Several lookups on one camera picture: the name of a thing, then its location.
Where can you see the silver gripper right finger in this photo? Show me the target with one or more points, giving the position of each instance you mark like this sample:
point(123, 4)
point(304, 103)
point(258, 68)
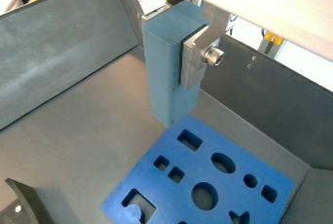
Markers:
point(199, 50)

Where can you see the blue-grey rectangular block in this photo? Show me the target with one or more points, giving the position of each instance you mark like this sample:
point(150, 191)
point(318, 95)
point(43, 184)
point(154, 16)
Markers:
point(164, 32)

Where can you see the blue shape-sorting board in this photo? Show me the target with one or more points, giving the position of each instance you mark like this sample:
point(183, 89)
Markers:
point(197, 179)

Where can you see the yellow and grey post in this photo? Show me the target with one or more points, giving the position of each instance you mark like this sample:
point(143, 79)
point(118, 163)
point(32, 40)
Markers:
point(271, 44)

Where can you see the black curved bracket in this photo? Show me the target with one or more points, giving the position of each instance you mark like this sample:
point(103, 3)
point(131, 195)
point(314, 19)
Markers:
point(27, 209)

